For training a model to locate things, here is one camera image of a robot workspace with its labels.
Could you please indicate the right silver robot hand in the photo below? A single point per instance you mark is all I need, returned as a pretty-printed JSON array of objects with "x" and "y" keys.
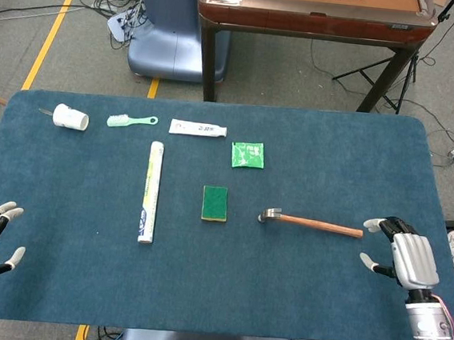
[{"x": 413, "y": 256}]

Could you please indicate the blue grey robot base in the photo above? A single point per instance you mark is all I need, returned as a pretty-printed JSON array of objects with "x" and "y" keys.
[{"x": 174, "y": 32}]

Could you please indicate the green scouring sponge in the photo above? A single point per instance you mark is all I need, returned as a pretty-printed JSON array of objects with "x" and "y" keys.
[{"x": 215, "y": 203}]

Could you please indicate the white paper cup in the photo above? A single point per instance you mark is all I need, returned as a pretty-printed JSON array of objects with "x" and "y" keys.
[{"x": 70, "y": 117}]

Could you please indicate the black tripod stand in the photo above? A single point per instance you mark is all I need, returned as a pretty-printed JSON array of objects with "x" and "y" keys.
[{"x": 392, "y": 81}]

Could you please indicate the long white wrap roll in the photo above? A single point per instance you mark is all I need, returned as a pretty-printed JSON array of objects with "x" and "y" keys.
[{"x": 151, "y": 191}]

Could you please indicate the green plastic brush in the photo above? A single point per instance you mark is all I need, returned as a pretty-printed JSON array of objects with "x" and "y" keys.
[{"x": 129, "y": 120}]

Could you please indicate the green snack packet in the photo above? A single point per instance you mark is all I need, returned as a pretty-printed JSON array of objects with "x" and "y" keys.
[{"x": 247, "y": 155}]

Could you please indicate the blue table cloth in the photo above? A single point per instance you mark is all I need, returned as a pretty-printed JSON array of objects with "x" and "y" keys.
[{"x": 218, "y": 257}]

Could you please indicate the white toothpaste tube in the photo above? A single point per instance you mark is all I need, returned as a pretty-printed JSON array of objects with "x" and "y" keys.
[{"x": 196, "y": 128}]

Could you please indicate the brown mahjong table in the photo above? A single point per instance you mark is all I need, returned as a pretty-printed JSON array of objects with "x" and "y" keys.
[{"x": 313, "y": 21}]

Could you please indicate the white power strip with plugs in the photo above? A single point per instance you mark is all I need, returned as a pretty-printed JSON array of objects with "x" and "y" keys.
[{"x": 122, "y": 23}]

